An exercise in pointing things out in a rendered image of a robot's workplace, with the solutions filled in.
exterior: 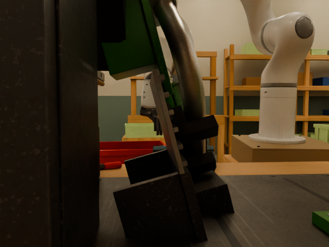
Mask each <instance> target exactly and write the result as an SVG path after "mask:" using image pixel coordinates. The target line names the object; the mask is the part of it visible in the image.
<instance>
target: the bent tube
mask: <svg viewBox="0 0 329 247"><path fill-rule="evenodd" d="M149 2H150V5H151V9H152V13H153V17H154V20H155V24H156V27H158V26H161V28H162V30H163V32H164V35H165V37H166V40H167V43H168V46H169V49H170V52H171V55H172V58H173V62H174V66H175V69H176V73H177V77H178V81H179V85H180V90H181V95H182V101H183V107H184V114H185V117H186V119H187V122H189V121H192V120H195V119H199V118H203V117H205V116H206V102H205V92H204V86H203V80H202V76H201V71H200V67H199V63H198V59H197V55H196V52H195V49H194V45H193V42H192V40H191V37H190V34H189V32H188V29H187V27H186V25H185V23H184V21H183V20H182V18H181V16H180V14H179V12H178V10H177V1H176V0H149ZM187 146H188V151H189V154H190V157H192V156H196V155H200V154H203V153H206V139H204V140H201V141H197V142H194V143H190V144H187Z"/></svg>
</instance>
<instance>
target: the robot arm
mask: <svg viewBox="0 0 329 247"><path fill-rule="evenodd" d="M240 1H241V3H242V5H243V7H244V10H245V13H246V16H247V20H248V25H249V29H250V33H251V37H252V40H253V43H254V45H255V47H256V48H257V50H258V51H259V52H261V53H263V54H265V55H272V58H271V59H270V61H269V63H268V64H267V66H266V67H265V69H264V70H263V72H262V75H261V84H260V108H259V132H258V133H256V134H250V135H249V139H250V140H253V141H257V142H263V143H273V144H300V143H304V142H305V141H306V139H305V138H304V137H301V136H296V135H295V119H296V100H297V83H298V72H299V69H300V67H301V65H302V63H303V61H304V60H305V58H306V56H307V54H308V53H309V51H310V49H311V47H312V44H313V41H314V37H315V26H314V22H313V20H312V18H311V17H310V16H309V15H308V14H306V13H304V12H299V11H296V12H291V13H288V14H285V15H282V16H280V17H278V18H276V17H275V15H274V13H273V10H272V3H271V0H240ZM159 39H160V43H161V47H162V50H163V54H164V59H165V63H166V66H167V70H168V74H169V78H170V82H171V83H172V82H173V78H171V75H177V73H176V69H175V66H174V62H173V58H172V55H171V52H170V49H169V46H168V43H167V40H166V39H165V38H163V37H160V36H159ZM151 74H152V72H148V73H144V83H143V86H142V92H141V110H140V115H141V116H147V117H148V118H150V119H151V120H152V121H153V123H154V131H156V134H157V135H159V134H160V135H162V134H163V131H162V127H161V124H160V122H159V118H158V117H157V116H158V113H157V109H156V105H155V102H154V98H153V94H152V91H151V87H150V79H151Z"/></svg>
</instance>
